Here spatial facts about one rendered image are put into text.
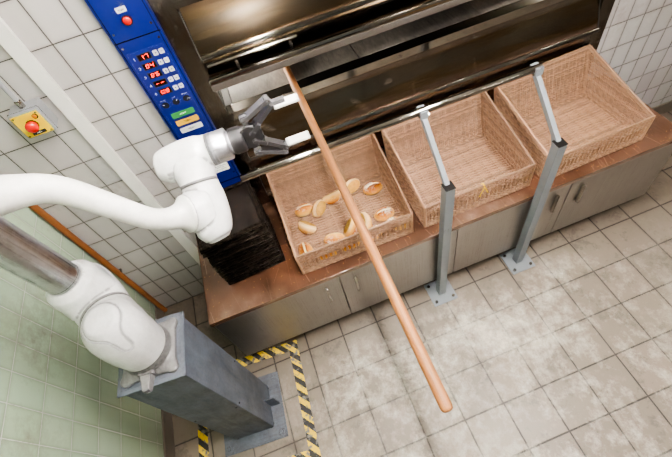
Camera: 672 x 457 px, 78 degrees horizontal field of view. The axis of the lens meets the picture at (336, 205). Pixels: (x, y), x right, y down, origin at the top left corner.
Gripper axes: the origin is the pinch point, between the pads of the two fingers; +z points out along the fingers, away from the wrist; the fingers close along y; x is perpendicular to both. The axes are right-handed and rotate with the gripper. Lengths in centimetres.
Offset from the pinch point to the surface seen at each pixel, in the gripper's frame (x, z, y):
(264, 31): -53, 1, 1
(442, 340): 27, 35, 149
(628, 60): -58, 189, 87
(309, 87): -55, 11, 32
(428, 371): 67, 6, 28
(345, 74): -55, 28, 32
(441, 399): 73, 6, 28
